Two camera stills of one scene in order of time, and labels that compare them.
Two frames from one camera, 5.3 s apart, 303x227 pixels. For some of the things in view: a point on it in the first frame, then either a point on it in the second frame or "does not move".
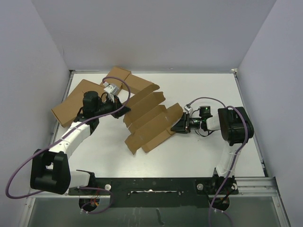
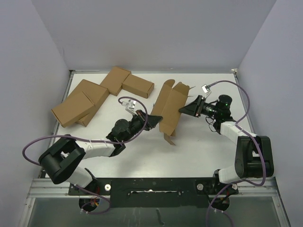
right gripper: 182,126 to 194,109
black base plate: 158,192 does not move
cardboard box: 116,75 does not move
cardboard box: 148,121 to 170,99
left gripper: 116,104 to 152,120
